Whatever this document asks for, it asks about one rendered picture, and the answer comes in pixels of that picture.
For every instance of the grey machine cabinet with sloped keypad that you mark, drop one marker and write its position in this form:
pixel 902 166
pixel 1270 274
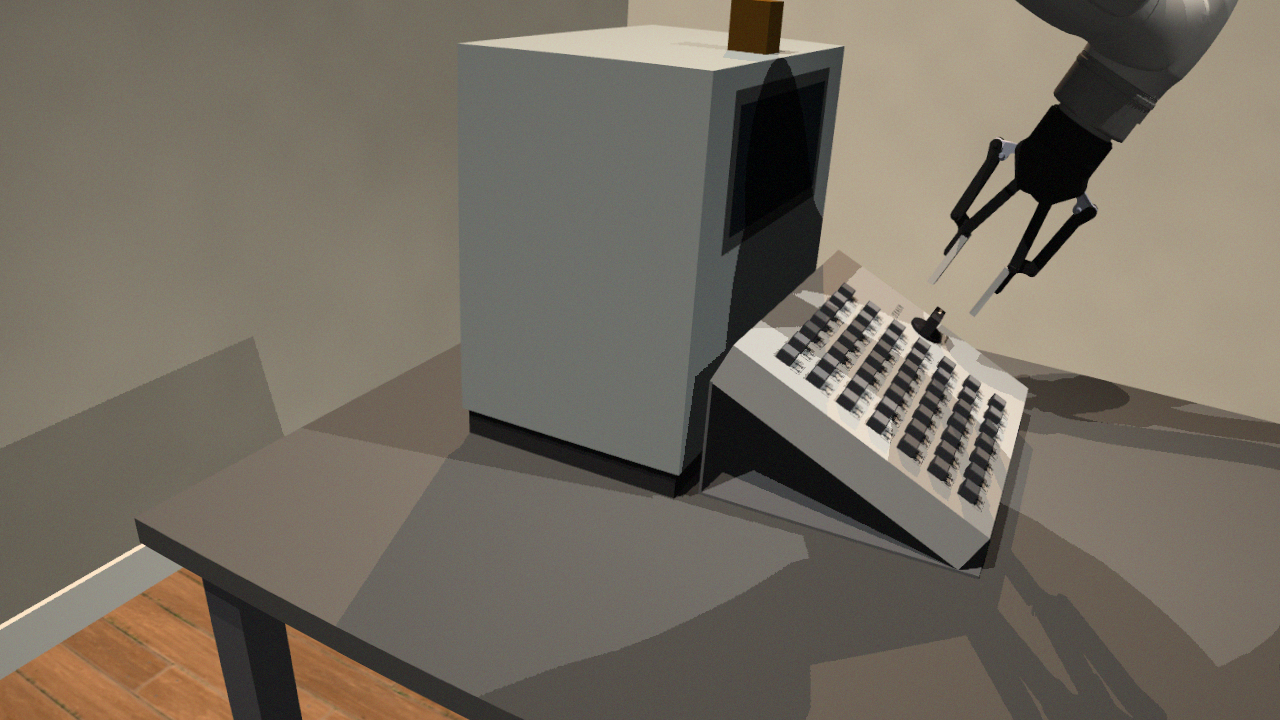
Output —
pixel 632 202

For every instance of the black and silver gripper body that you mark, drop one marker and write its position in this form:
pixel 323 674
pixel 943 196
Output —
pixel 1064 149

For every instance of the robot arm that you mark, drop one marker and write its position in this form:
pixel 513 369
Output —
pixel 1150 45

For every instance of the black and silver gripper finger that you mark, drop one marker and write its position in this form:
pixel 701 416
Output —
pixel 999 150
pixel 1083 211

